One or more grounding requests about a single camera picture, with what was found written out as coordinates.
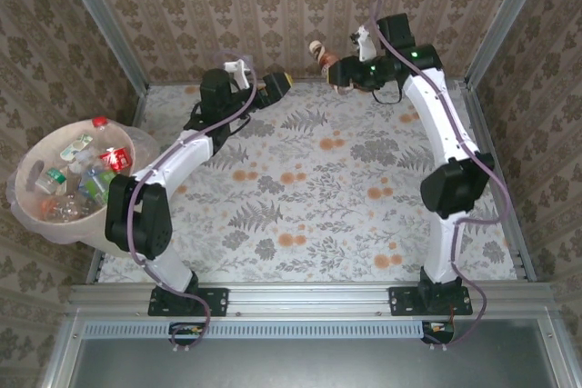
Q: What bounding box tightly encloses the brown label plastic bottle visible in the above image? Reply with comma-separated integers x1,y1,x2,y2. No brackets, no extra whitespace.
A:
308,39,351,95

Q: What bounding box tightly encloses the red cap cola bottle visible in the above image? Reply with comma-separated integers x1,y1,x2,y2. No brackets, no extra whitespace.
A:
93,117,134,174

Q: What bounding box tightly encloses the small bottle green cap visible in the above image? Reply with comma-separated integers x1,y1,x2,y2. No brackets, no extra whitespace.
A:
45,167,68,193

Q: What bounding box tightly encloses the large crushed clear bottle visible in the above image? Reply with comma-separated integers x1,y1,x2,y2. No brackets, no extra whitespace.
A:
53,191,95,222

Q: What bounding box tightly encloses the orange label plastic bottle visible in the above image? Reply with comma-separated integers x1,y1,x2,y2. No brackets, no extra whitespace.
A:
40,198,63,222

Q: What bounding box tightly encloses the round pale pink bin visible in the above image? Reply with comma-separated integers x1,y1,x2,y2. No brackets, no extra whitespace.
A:
13,117,137,258

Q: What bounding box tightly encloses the pink plastic basket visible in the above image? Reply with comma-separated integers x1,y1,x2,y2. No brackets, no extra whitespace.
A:
5,126,161,248

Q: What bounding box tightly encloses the floral patterned table cover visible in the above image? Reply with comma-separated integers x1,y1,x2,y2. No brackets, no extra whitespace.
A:
97,79,519,284

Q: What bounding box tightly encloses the grey metal front panel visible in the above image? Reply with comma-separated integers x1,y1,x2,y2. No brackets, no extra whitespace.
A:
67,336,557,388

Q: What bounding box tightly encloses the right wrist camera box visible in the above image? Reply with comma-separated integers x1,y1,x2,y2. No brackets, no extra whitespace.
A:
348,25,377,62

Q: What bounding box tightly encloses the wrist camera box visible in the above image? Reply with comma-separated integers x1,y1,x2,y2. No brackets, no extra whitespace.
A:
222,59,254,90
348,25,377,62

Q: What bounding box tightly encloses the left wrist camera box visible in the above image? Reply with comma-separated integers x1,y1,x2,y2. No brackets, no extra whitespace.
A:
222,59,254,90

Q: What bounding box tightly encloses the right aluminium frame post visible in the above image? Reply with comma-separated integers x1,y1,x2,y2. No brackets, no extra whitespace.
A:
464,0,554,89

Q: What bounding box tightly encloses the aluminium frame post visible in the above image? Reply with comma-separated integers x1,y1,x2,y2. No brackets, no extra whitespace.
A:
464,0,554,89
53,0,150,93

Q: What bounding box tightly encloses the left aluminium frame post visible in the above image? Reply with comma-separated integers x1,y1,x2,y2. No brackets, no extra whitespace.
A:
53,0,150,93

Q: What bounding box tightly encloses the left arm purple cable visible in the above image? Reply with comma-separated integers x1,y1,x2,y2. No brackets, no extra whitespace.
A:
126,49,256,353

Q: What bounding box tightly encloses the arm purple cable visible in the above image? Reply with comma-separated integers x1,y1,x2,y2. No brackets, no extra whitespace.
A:
370,0,509,347
126,49,256,353

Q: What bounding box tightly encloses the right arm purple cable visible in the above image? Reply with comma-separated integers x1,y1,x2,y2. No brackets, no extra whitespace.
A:
370,0,509,347

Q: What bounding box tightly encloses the right aluminium table side rail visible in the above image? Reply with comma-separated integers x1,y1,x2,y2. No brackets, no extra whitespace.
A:
463,81,538,283

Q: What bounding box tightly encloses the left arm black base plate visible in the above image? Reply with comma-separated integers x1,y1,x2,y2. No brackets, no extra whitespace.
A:
148,286,229,317

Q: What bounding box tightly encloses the aluminium mounting rail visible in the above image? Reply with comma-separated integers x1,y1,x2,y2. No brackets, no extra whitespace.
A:
67,282,554,319

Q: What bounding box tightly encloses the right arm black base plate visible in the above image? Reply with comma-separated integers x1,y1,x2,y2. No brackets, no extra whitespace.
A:
388,286,473,317

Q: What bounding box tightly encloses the grey slotted cable duct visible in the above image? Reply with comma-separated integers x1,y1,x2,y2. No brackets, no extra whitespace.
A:
83,320,426,340

